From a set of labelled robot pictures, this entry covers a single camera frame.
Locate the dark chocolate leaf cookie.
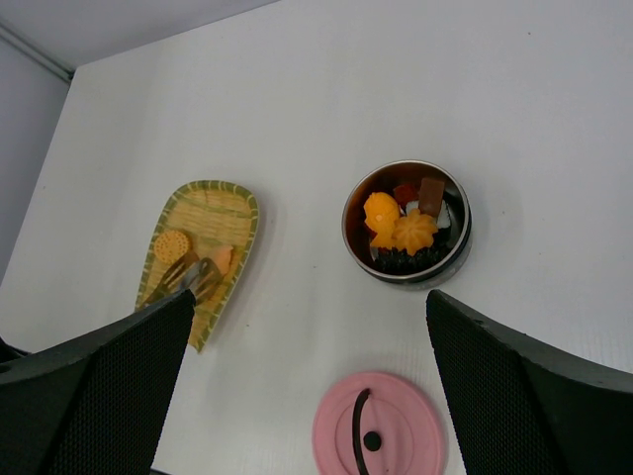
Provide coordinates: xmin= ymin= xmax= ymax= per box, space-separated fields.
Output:
xmin=375 ymin=246 xmax=449 ymax=275

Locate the green bamboo tray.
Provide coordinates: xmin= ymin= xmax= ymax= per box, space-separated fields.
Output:
xmin=135 ymin=180 xmax=259 ymax=351

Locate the orange fish cookie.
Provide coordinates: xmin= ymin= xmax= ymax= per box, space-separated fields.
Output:
xmin=363 ymin=192 xmax=401 ymax=249

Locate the round yellow cracker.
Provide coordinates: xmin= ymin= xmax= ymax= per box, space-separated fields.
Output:
xmin=153 ymin=230 xmax=192 ymax=265

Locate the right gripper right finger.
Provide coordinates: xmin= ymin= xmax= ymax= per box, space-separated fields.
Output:
xmin=426 ymin=290 xmax=632 ymax=474

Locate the steel lunch box bowl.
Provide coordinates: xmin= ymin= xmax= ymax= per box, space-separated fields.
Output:
xmin=341 ymin=160 xmax=472 ymax=287

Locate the sushi roll piece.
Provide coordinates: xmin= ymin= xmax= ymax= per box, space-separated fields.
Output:
xmin=405 ymin=200 xmax=452 ymax=230

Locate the red fried chicken leg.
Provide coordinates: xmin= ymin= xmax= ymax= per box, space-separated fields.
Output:
xmin=393 ymin=183 xmax=419 ymax=207

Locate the orange flower cookie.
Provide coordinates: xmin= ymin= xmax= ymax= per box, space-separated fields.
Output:
xmin=392 ymin=209 xmax=438 ymax=256

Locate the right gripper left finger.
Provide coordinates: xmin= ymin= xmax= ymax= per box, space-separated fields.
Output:
xmin=1 ymin=290 xmax=196 ymax=474

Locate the pink round lid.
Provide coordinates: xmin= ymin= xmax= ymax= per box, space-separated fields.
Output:
xmin=312 ymin=372 xmax=446 ymax=474

